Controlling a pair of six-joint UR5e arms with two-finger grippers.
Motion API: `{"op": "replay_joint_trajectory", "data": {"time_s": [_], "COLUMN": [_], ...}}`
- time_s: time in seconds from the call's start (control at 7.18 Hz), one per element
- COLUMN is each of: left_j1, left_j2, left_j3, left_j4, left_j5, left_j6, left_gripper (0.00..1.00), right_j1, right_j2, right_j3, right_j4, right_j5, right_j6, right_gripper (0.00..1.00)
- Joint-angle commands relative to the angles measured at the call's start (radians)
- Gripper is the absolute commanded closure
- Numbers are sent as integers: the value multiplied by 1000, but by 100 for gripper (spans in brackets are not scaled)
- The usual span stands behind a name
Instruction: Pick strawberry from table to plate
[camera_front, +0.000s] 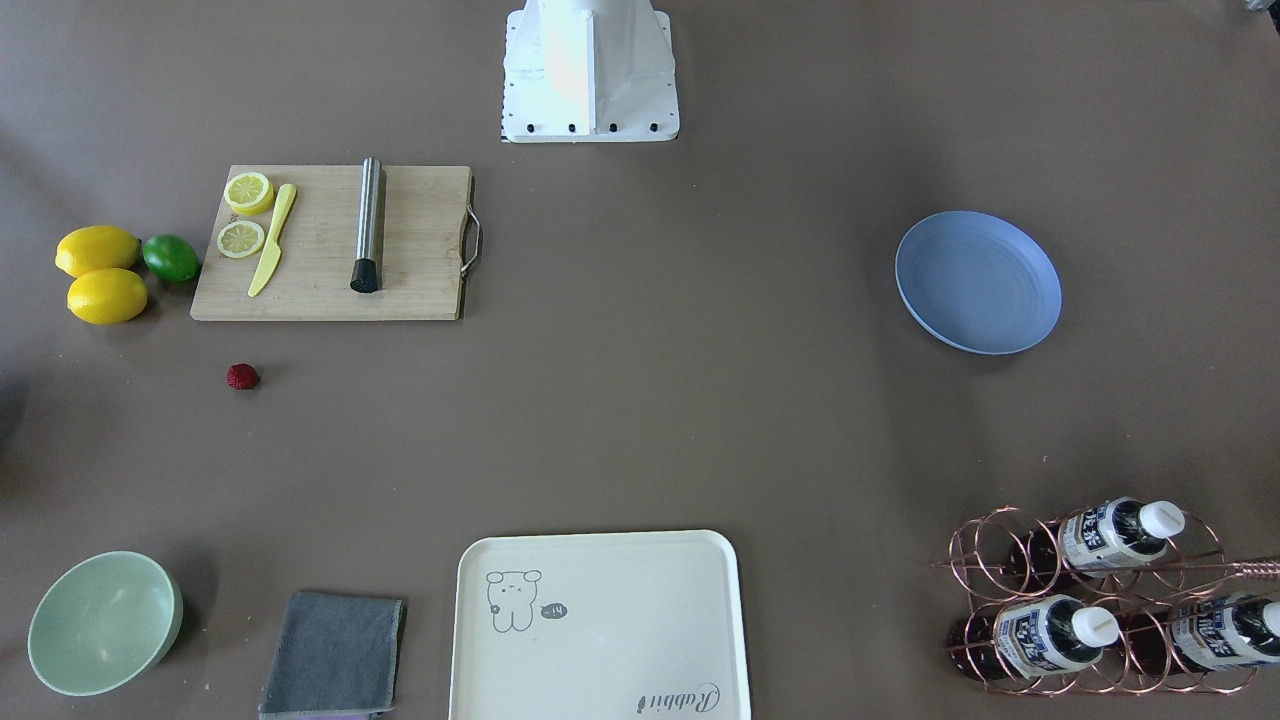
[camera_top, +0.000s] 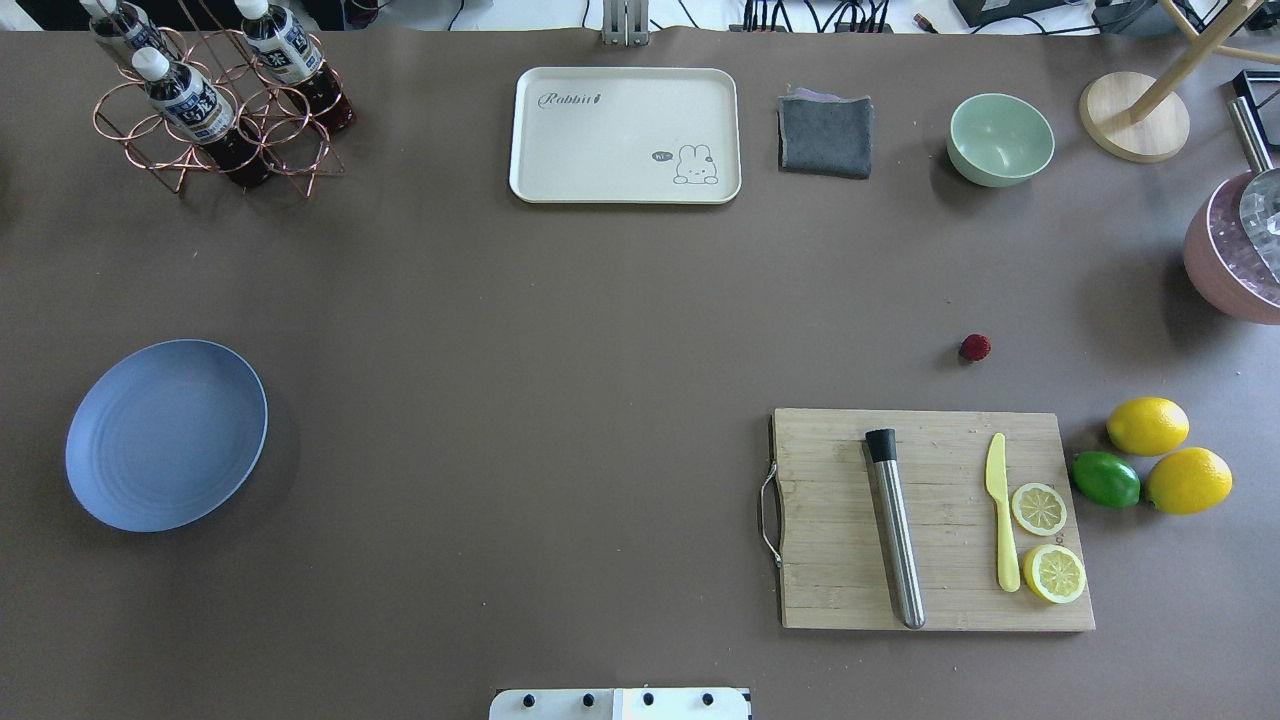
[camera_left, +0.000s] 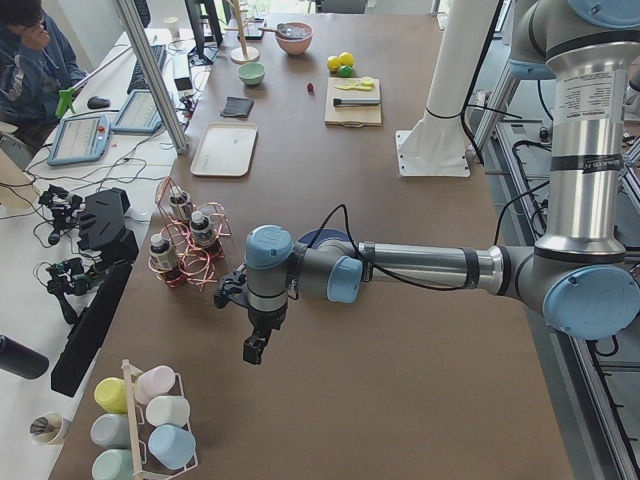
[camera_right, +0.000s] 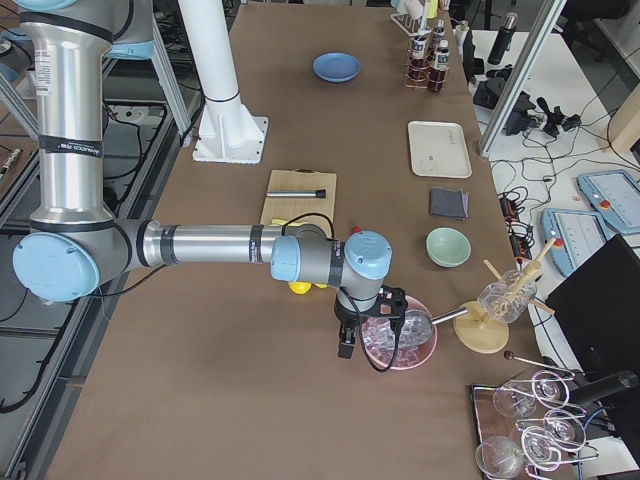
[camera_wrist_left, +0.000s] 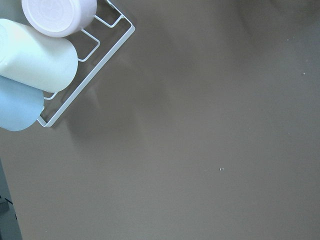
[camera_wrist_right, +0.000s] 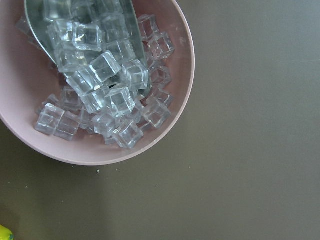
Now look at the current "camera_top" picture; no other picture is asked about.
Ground green lime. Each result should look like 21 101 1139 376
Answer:
1070 451 1142 509

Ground metal ice scoop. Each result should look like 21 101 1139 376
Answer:
1230 96 1279 281

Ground lemon half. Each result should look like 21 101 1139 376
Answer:
1021 544 1087 603
1010 483 1068 537

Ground aluminium frame post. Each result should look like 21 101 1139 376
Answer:
602 0 650 47

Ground yellow lemon far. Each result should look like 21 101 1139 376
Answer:
1105 396 1190 457

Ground yellow lemon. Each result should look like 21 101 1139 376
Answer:
1105 396 1190 457
1146 447 1233 515

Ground dark drink bottle front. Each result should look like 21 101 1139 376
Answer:
132 47 271 188

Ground lemon half upper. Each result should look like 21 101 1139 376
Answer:
1010 483 1068 537

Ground dark drink bottle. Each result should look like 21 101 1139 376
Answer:
79 0 182 76
132 47 271 188
236 1 355 135

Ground blue plate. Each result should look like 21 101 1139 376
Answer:
65 340 269 533

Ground lemon half lower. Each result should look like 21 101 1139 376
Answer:
1021 544 1087 603

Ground wooden cutting board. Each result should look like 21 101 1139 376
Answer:
771 407 1094 632

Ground steel muddler black cap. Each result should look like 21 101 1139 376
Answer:
865 428 927 630

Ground dark drink bottle middle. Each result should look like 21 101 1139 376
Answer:
236 1 355 135

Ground copper wire bottle rack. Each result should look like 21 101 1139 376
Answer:
92 28 346 199

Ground cream rabbit tray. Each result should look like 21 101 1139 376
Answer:
508 67 742 204

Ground wooden cup stand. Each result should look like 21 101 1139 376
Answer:
1078 1 1279 163

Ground pink bowl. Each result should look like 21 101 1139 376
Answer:
1183 170 1279 325

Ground yellow plastic knife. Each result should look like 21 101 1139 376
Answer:
984 432 1021 593

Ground white pillar with base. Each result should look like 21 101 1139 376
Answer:
488 685 753 719

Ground yellow lemon near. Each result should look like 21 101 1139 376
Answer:
1146 447 1233 515

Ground red strawberry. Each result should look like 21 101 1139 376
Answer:
957 333 993 363

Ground dark drink bottle back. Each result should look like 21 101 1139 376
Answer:
79 0 182 76

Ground green bowl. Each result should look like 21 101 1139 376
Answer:
947 94 1056 188

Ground grey folded cloth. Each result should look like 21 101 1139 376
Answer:
777 87 876 179

